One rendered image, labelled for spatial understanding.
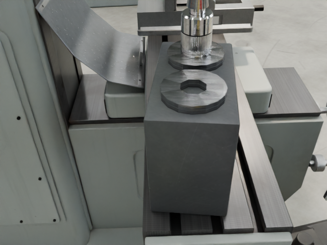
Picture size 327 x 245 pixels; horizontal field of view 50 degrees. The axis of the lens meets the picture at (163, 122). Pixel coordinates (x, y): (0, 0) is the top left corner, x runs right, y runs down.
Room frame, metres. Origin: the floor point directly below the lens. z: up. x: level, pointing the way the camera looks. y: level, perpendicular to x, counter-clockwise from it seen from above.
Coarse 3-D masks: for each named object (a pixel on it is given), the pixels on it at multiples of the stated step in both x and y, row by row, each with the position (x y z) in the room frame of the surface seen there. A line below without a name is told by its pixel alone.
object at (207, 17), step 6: (186, 12) 0.49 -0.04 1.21; (210, 12) 0.49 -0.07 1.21; (186, 18) 0.47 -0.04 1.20; (192, 18) 0.47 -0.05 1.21; (198, 18) 0.47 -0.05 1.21; (204, 18) 0.47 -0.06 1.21; (210, 18) 0.47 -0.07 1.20; (192, 24) 0.47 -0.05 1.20; (198, 24) 0.47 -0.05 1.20; (204, 24) 0.47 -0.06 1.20
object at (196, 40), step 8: (184, 24) 0.48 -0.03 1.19; (208, 24) 0.47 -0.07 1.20; (184, 32) 0.48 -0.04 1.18; (192, 32) 0.47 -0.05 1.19; (200, 32) 0.47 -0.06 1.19; (208, 32) 0.47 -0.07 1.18; (184, 40) 0.47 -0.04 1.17; (192, 40) 0.47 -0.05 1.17; (200, 40) 0.47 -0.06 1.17; (208, 40) 0.47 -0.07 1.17; (184, 48) 0.47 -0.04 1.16; (192, 48) 0.47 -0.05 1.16; (200, 48) 0.47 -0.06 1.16; (208, 48) 0.47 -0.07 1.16; (192, 56) 0.47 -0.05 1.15; (200, 56) 0.47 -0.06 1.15
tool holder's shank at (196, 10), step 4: (188, 0) 0.48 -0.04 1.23; (192, 0) 0.48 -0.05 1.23; (196, 0) 0.48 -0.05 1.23; (200, 0) 0.48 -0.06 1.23; (204, 0) 0.48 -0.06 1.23; (188, 4) 0.48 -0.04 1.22; (192, 4) 0.48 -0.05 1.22; (196, 4) 0.47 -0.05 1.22; (200, 4) 0.47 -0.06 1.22; (204, 4) 0.48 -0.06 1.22; (208, 4) 0.49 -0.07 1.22; (192, 8) 0.48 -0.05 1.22; (196, 8) 0.47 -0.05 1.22; (200, 8) 0.47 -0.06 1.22; (204, 8) 0.48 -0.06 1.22; (192, 12) 0.48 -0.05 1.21; (196, 12) 0.48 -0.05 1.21; (200, 12) 0.48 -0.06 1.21; (204, 12) 0.48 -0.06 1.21
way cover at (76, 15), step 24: (48, 0) 0.89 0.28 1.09; (72, 0) 1.03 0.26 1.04; (48, 24) 0.81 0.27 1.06; (72, 24) 0.92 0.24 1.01; (96, 24) 1.06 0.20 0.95; (72, 48) 0.83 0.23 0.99; (96, 48) 0.92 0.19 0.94; (120, 48) 1.01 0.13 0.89; (144, 48) 1.04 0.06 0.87; (96, 72) 0.81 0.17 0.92; (120, 72) 0.86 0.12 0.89; (144, 72) 0.89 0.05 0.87
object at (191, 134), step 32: (160, 64) 0.47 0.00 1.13; (192, 64) 0.45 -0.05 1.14; (224, 64) 0.47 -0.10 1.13; (160, 96) 0.39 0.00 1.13; (192, 96) 0.37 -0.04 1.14; (224, 96) 0.37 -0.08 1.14; (160, 128) 0.34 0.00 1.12; (192, 128) 0.33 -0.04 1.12; (224, 128) 0.33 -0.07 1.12; (160, 160) 0.34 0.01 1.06; (192, 160) 0.33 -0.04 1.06; (224, 160) 0.32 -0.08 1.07; (160, 192) 0.34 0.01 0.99; (192, 192) 0.33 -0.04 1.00; (224, 192) 0.32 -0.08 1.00
